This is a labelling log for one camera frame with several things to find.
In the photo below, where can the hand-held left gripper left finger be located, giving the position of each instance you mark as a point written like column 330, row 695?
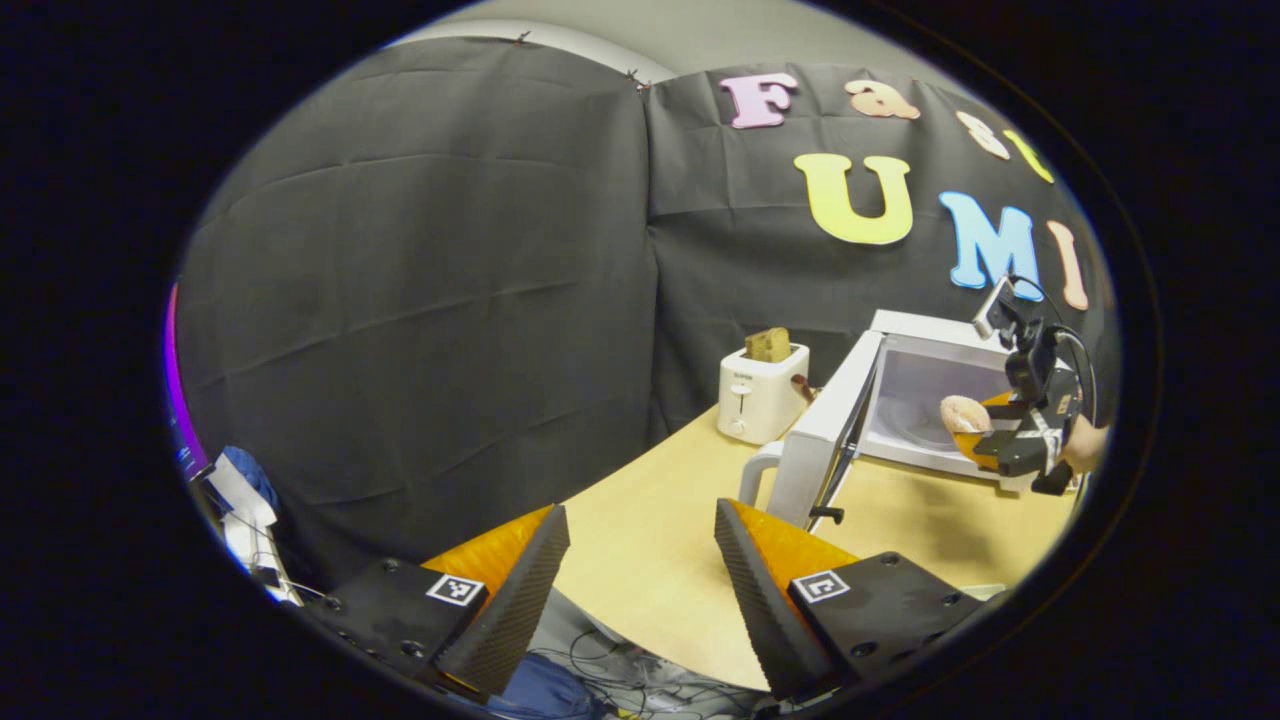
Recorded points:
column 520, row 600

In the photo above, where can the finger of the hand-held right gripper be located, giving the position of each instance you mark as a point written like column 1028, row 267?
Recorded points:
column 1025, row 412
column 1020, row 455

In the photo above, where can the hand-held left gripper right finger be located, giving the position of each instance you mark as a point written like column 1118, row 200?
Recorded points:
column 765, row 620

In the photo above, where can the pale bread roll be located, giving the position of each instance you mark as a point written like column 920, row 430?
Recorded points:
column 962, row 413

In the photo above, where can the white microwave oven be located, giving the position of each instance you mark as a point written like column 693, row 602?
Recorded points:
column 820, row 440

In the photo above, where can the blue cloth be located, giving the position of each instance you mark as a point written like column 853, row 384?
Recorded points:
column 255, row 475
column 545, row 692

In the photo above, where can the white toaster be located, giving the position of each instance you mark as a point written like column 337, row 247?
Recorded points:
column 760, row 400

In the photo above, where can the brown bread slice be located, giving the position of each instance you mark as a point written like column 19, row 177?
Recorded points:
column 768, row 345

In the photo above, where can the white object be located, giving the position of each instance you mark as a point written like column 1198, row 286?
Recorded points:
column 245, row 530

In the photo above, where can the black backdrop cloth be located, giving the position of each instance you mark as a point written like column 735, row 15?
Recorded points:
column 420, row 300

